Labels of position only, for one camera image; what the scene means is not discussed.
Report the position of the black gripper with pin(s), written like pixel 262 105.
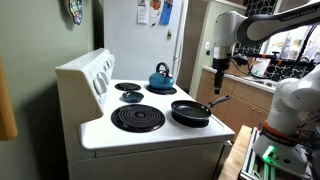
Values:
pixel 221 66

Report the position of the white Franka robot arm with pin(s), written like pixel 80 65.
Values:
pixel 293 96

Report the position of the brown cardboard box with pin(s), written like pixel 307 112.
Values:
pixel 246 68

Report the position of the white kitchen countertop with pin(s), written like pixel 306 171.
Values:
pixel 253 82

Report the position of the light wooden kitchen cabinets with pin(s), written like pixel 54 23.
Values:
pixel 246 106

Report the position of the black frying pan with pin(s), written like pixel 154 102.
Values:
pixel 190 110

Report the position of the white green package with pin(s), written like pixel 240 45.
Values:
pixel 260 70

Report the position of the small black coil burner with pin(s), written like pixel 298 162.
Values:
pixel 168 91
pixel 128 87

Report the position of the black orange clamp bar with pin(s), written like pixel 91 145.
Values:
pixel 266 57

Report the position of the small yellow fridge magnet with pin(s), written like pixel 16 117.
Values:
pixel 169 33

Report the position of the wooden table top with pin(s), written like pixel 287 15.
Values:
pixel 235 156

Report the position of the blue spoon rest dish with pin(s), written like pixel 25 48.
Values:
pixel 132 96

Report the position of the white electric stove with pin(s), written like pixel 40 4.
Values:
pixel 150 140

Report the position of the blue paper sheet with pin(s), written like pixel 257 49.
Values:
pixel 166 13

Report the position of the white refrigerator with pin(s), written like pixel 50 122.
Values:
pixel 133 50

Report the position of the paper with red print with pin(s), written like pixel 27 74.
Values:
pixel 155 6

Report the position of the white paper sheet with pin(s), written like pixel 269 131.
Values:
pixel 142 11

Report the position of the white stove knob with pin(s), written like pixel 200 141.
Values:
pixel 104 78
pixel 99 86
pixel 111 59
pixel 108 64

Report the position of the yellow wooden board edge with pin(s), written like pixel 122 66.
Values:
pixel 6 110

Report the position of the white wall outlet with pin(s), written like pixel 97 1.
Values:
pixel 207 45

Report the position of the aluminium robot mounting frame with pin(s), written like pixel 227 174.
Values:
pixel 258 166

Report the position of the colourful wall decoration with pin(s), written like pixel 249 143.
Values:
pixel 76 10

